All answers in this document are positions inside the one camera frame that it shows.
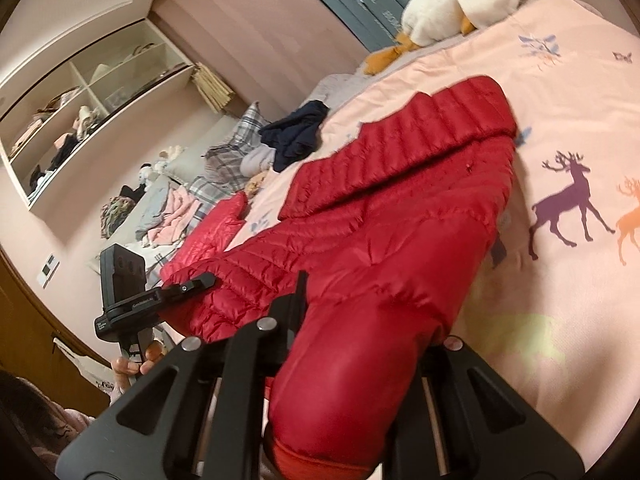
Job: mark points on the beige curtain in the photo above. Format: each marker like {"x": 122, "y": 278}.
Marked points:
{"x": 273, "y": 52}

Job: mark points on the grey plaid pillow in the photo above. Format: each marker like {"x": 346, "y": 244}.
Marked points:
{"x": 222, "y": 176}

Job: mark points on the pink garment on pile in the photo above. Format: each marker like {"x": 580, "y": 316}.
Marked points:
{"x": 179, "y": 211}

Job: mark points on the white goose plush toy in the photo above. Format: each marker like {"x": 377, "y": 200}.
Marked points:
{"x": 426, "y": 22}

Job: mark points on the beige curtain tassel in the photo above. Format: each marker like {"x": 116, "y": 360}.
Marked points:
{"x": 214, "y": 91}

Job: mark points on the navy blue folded garment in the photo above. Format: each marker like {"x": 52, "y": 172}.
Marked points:
{"x": 294, "y": 137}

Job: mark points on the white wall shelf unit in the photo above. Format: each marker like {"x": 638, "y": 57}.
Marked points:
{"x": 65, "y": 117}

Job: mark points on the person's left hand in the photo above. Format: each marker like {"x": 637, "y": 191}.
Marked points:
{"x": 125, "y": 369}

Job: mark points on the dark patterned bag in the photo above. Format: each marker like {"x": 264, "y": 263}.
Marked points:
{"x": 114, "y": 213}

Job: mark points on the grey folded garment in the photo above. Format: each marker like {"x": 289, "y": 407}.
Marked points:
{"x": 257, "y": 161}

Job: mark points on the red puffer down jacket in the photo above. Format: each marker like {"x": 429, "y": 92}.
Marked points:
{"x": 391, "y": 231}

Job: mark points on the white wall switch panel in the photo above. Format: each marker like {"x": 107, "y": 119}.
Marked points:
{"x": 47, "y": 270}

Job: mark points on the pink deer print duvet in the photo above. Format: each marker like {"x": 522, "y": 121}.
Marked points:
{"x": 554, "y": 306}

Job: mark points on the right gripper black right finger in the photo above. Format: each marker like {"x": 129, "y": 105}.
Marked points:
{"x": 461, "y": 420}

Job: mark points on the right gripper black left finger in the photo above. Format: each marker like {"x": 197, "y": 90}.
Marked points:
{"x": 196, "y": 415}

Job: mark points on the small plush toys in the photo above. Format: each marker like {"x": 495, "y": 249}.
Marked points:
{"x": 150, "y": 171}

